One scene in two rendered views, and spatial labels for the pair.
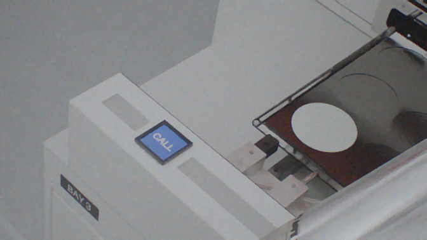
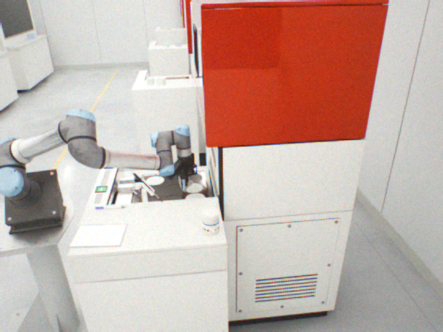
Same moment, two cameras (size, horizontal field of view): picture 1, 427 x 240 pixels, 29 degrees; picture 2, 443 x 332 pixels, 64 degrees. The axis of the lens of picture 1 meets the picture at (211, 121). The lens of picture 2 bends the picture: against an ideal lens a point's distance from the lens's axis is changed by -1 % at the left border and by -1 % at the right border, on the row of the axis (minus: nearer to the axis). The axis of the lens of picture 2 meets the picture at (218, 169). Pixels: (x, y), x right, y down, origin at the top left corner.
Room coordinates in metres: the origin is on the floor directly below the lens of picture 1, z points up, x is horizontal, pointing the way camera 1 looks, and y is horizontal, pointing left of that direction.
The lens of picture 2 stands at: (-0.01, -1.72, 1.89)
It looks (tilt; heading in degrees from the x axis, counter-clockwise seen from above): 28 degrees down; 48
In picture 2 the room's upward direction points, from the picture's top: 1 degrees counter-clockwise
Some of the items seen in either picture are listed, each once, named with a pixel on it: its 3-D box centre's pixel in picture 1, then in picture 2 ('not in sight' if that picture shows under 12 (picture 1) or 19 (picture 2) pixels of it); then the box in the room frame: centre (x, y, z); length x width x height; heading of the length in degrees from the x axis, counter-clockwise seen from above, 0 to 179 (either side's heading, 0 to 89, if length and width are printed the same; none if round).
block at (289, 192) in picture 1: (279, 201); (125, 187); (0.74, -0.11, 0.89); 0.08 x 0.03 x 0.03; 144
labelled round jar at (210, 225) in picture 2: not in sight; (210, 220); (0.77, -0.79, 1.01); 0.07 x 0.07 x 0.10
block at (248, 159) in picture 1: (237, 166); (126, 180); (0.79, -0.05, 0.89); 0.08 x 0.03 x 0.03; 144
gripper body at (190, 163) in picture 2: not in sight; (186, 164); (0.96, -0.38, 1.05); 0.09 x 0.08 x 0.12; 178
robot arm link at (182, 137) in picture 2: not in sight; (182, 136); (0.95, -0.38, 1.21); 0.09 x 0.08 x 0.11; 150
